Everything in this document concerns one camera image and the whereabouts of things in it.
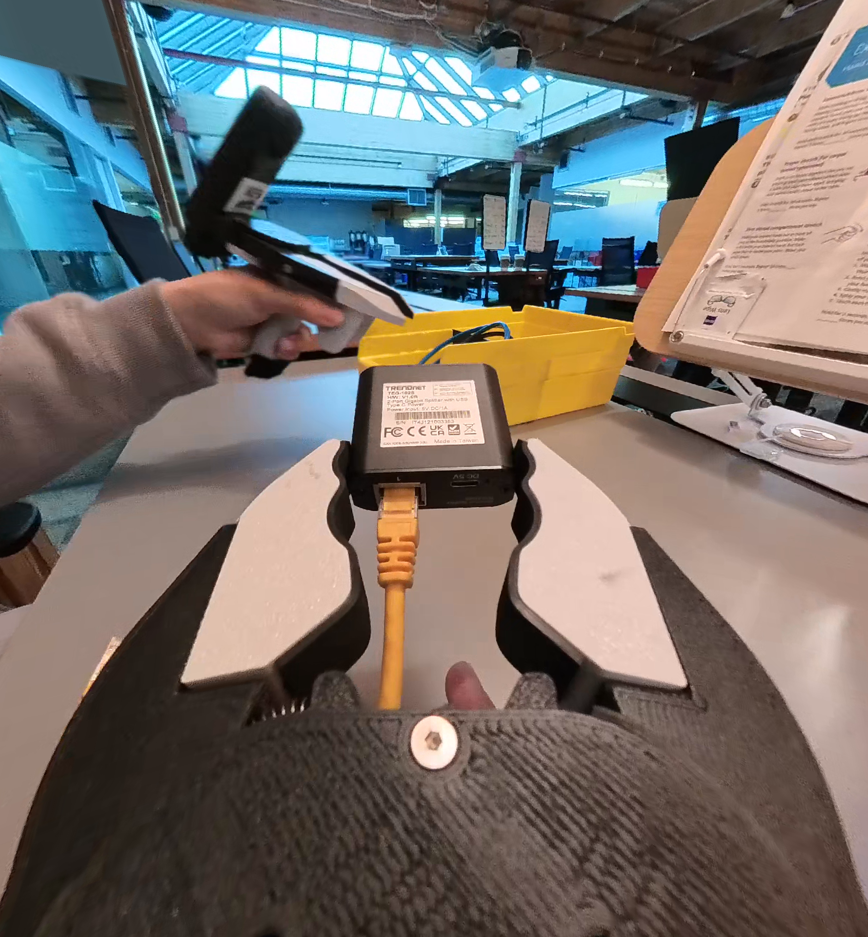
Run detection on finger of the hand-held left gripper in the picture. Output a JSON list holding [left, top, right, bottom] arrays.
[[271, 258, 415, 325], [249, 218, 378, 285]]

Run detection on printed instruction sheet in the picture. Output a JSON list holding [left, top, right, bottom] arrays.
[[661, 0, 868, 361]]

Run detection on ceiling projector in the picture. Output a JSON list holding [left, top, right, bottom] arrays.
[[470, 44, 534, 76]]

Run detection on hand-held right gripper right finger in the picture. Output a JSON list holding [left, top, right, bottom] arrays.
[[495, 438, 691, 692]]

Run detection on person's left forearm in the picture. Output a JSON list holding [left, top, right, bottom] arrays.
[[0, 282, 219, 519]]

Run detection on person's left hand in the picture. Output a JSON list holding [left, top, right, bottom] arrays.
[[158, 271, 347, 361]]

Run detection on black office chair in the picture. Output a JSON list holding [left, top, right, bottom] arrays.
[[93, 200, 195, 285]]

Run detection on row of dark work tables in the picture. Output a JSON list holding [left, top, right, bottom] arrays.
[[346, 249, 650, 308]]

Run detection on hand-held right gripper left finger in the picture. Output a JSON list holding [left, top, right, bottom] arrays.
[[181, 439, 372, 693]]

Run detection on wooden document stand board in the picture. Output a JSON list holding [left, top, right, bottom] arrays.
[[633, 117, 868, 412]]

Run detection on blue cable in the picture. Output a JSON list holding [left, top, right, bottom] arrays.
[[421, 322, 517, 367]]

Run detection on clear plastic magnifier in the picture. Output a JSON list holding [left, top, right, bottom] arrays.
[[740, 421, 868, 464]]

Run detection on brown support post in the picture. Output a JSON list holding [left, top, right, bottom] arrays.
[[103, 0, 187, 239]]

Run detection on black network splitter box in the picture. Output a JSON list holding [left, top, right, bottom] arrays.
[[351, 364, 517, 512]]

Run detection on yellow network cable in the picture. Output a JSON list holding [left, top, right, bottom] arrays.
[[375, 485, 422, 711]]

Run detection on grey desk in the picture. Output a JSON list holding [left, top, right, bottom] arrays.
[[0, 291, 868, 937]]

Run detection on black monitor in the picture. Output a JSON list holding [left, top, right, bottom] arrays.
[[664, 117, 741, 202]]

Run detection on person's right hand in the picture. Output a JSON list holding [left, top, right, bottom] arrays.
[[444, 661, 496, 713]]

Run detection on yellow plastic bin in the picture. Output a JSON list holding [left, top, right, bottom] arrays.
[[357, 304, 636, 427]]

